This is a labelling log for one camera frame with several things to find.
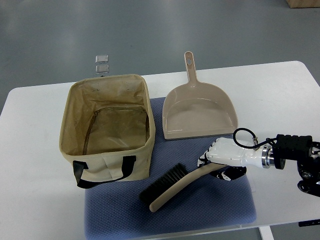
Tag white table leg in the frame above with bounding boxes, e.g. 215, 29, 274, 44
258, 226, 274, 240

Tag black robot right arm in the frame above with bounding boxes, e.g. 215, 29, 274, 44
232, 127, 320, 197

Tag black table control panel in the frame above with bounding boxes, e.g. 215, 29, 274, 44
298, 219, 320, 227

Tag yellow fabric storage bag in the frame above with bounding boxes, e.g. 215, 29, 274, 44
59, 74, 156, 189

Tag blue textured cushion mat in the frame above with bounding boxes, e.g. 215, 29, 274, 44
84, 98, 256, 240

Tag wooden box corner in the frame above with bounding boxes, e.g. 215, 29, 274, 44
286, 0, 320, 9

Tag upper clear floor plate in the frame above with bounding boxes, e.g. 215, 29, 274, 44
95, 54, 109, 64

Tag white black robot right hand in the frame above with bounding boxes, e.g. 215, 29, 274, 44
197, 137, 275, 181

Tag beige plastic dustpan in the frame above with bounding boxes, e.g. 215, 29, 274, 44
162, 51, 238, 140

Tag beige hand broom black bristles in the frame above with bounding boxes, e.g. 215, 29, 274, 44
139, 163, 225, 213

